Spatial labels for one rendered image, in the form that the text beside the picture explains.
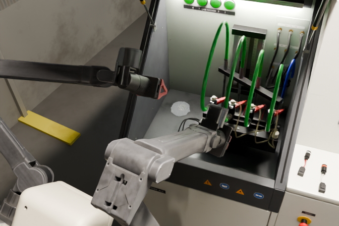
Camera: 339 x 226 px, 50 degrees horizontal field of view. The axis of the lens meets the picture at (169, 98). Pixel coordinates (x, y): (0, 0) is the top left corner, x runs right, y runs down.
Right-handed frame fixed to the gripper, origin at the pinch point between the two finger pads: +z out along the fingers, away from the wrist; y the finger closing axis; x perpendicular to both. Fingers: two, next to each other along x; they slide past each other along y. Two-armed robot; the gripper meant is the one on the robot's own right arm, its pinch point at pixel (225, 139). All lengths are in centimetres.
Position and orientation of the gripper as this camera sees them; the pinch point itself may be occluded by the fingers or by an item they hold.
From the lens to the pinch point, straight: 124.8
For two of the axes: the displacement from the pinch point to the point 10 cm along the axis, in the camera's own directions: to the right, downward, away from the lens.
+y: 3.8, -9.2, -0.4
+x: -8.2, -3.6, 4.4
